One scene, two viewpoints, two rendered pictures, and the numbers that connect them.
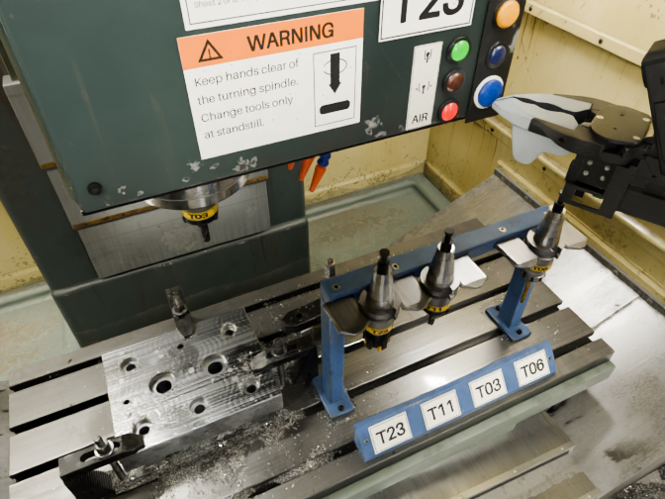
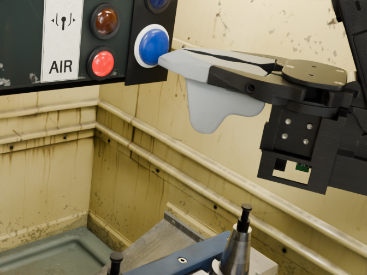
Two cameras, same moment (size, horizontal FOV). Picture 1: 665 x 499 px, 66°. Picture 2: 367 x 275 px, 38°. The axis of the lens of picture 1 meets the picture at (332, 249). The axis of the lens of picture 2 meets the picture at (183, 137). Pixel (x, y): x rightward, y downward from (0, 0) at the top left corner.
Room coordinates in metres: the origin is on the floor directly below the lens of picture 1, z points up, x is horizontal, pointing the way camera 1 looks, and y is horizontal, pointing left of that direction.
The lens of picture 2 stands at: (0.09, -0.04, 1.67)
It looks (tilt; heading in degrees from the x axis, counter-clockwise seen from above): 22 degrees down; 339
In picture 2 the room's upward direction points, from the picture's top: 9 degrees clockwise
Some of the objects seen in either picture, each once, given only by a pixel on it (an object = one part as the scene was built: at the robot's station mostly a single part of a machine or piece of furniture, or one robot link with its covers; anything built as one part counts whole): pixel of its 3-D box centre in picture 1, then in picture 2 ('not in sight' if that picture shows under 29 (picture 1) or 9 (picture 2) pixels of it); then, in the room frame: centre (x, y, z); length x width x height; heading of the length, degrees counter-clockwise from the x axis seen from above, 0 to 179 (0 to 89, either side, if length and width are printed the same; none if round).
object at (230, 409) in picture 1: (191, 380); not in sight; (0.54, 0.27, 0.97); 0.29 x 0.23 x 0.05; 115
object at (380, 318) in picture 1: (379, 305); not in sight; (0.52, -0.07, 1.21); 0.06 x 0.06 x 0.03
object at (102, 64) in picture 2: (448, 111); (102, 63); (0.49, -0.12, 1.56); 0.02 x 0.01 x 0.02; 115
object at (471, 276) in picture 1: (466, 272); not in sight; (0.59, -0.22, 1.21); 0.07 x 0.05 x 0.01; 25
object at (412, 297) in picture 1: (410, 294); not in sight; (0.55, -0.12, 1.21); 0.07 x 0.05 x 0.01; 25
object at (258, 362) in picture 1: (283, 360); not in sight; (0.58, 0.10, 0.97); 0.13 x 0.03 x 0.15; 115
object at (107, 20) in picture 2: (454, 82); (106, 21); (0.49, -0.12, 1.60); 0.02 x 0.01 x 0.02; 115
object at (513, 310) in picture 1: (523, 278); not in sight; (0.74, -0.40, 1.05); 0.10 x 0.05 x 0.30; 25
